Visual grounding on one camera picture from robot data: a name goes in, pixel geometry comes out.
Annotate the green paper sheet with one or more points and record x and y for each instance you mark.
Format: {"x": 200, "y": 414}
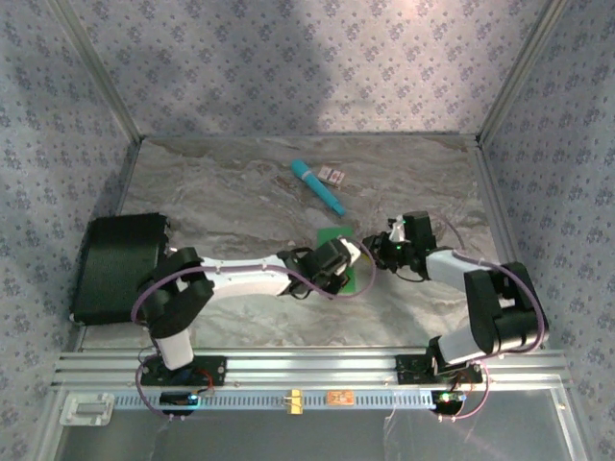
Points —
{"x": 334, "y": 233}

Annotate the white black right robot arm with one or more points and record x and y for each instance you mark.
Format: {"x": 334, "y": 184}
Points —
{"x": 447, "y": 269}

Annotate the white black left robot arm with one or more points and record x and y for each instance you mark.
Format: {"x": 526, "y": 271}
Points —
{"x": 240, "y": 276}

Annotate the teal marker pen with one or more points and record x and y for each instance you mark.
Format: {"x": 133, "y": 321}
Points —
{"x": 314, "y": 185}

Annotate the small white red card box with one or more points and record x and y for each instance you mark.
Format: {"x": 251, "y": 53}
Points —
{"x": 332, "y": 176}

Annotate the orange tag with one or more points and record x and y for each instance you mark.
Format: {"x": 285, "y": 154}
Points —
{"x": 341, "y": 398}

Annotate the yellow clip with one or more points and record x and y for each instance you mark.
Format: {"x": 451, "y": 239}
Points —
{"x": 293, "y": 401}

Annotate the black right controller board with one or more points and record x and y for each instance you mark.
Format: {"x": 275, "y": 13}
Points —
{"x": 448, "y": 399}

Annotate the black controller board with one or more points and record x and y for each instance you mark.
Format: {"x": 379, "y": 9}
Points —
{"x": 179, "y": 398}
{"x": 448, "y": 399}

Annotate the black left controller board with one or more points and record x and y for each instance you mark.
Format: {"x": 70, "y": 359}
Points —
{"x": 179, "y": 398}

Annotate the black ribbed case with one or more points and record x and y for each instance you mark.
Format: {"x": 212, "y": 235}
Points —
{"x": 115, "y": 264}

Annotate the aluminium mounting rail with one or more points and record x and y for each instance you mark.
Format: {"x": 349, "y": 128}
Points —
{"x": 307, "y": 367}

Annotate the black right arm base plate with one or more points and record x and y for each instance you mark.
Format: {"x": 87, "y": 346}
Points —
{"x": 408, "y": 370}

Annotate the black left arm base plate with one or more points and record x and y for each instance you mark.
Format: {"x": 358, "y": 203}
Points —
{"x": 216, "y": 370}

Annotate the aluminium frame post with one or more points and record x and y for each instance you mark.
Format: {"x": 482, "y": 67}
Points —
{"x": 96, "y": 72}
{"x": 519, "y": 72}

